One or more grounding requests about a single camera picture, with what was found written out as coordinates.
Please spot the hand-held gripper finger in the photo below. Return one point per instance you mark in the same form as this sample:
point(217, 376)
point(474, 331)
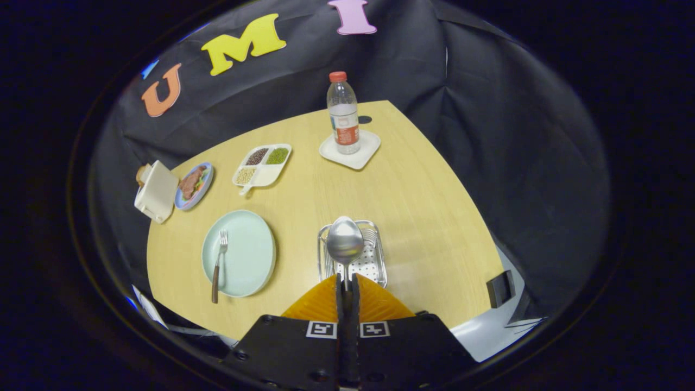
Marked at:
point(341, 304)
point(354, 304)

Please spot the light green plate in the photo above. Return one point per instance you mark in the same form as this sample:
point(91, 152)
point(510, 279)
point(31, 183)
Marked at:
point(247, 255)

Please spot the white square coaster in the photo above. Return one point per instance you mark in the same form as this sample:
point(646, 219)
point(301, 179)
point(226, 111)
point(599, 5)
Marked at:
point(353, 160)

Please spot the black block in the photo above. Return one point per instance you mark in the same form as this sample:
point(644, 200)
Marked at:
point(500, 289)

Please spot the white divided dish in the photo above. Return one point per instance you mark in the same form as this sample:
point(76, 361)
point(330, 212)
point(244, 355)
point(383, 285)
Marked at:
point(266, 176)

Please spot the pale beans pile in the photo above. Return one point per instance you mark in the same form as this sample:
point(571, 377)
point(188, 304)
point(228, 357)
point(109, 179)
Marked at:
point(245, 176)

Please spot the green beans pile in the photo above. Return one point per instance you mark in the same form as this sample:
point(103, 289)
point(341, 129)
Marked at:
point(277, 156)

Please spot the dark red beans pile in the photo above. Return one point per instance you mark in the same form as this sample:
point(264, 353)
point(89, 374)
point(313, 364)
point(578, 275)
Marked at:
point(257, 156)

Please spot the clear red capped water bottle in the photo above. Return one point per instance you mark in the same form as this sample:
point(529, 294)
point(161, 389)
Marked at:
point(345, 125)

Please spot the small blue plate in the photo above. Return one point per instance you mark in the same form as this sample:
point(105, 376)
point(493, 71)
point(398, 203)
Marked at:
point(208, 179)

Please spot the brown steak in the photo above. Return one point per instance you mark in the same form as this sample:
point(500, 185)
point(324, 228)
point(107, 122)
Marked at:
point(191, 184)

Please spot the white sheet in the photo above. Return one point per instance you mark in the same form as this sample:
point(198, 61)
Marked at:
point(149, 307)

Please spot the white toaster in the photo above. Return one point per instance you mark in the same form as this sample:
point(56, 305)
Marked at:
point(157, 193)

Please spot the black backdrop cloth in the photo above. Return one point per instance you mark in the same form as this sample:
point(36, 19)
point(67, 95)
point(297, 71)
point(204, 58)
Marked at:
point(488, 136)

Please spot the toast slice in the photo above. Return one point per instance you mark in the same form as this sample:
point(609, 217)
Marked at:
point(142, 175)

